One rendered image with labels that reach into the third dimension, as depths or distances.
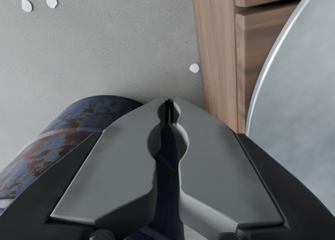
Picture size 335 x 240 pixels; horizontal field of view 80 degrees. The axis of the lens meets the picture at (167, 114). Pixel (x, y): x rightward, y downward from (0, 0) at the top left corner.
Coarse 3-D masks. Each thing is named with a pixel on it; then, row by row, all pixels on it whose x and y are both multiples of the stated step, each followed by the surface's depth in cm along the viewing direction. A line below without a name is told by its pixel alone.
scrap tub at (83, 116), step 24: (96, 96) 52; (72, 120) 42; (96, 120) 42; (48, 144) 35; (72, 144) 34; (168, 144) 49; (24, 168) 30; (168, 168) 42; (0, 192) 27; (168, 192) 37; (168, 216) 33
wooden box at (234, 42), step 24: (192, 0) 39; (216, 0) 17; (240, 0) 11; (264, 0) 10; (216, 24) 19; (240, 24) 12; (264, 24) 11; (216, 48) 21; (240, 48) 12; (264, 48) 12; (216, 72) 23; (240, 72) 13; (216, 96) 27; (240, 96) 14; (240, 120) 15
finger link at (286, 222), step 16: (256, 144) 8; (256, 160) 7; (272, 160) 7; (272, 176) 7; (288, 176) 7; (272, 192) 6; (288, 192) 6; (304, 192) 6; (288, 208) 6; (304, 208) 6; (320, 208) 6; (288, 224) 5; (304, 224) 5; (320, 224) 5
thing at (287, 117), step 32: (320, 0) 10; (288, 32) 10; (320, 32) 11; (288, 64) 12; (320, 64) 12; (256, 96) 12; (288, 96) 13; (320, 96) 13; (256, 128) 14; (288, 128) 14; (320, 128) 14; (288, 160) 16; (320, 160) 16; (320, 192) 18
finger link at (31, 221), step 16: (80, 144) 8; (64, 160) 7; (80, 160) 7; (48, 176) 7; (64, 176) 7; (32, 192) 6; (48, 192) 6; (64, 192) 6; (16, 208) 6; (32, 208) 6; (48, 208) 6; (0, 224) 5; (16, 224) 5; (32, 224) 5; (48, 224) 5; (64, 224) 5; (80, 224) 5
